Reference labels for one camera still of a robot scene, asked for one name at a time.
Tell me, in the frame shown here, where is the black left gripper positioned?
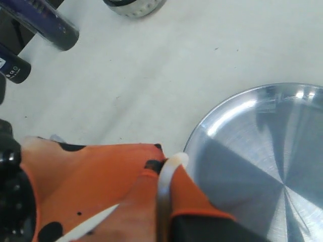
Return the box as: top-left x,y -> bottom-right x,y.
1,119 -> 165,241

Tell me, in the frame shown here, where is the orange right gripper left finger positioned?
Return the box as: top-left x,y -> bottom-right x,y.
71,159 -> 167,241

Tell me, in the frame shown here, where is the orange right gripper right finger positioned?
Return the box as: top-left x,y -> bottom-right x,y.
166,161 -> 267,241

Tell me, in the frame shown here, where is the thin wooden stick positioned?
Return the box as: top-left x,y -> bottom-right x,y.
60,153 -> 189,241

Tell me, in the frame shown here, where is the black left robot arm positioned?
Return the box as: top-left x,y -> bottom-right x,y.
1,1 -> 79,241

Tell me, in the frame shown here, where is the round silver metal plate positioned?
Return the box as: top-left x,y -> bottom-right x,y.
184,83 -> 322,241

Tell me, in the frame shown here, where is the silver metal perforated cup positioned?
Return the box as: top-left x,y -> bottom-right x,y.
103,0 -> 164,18

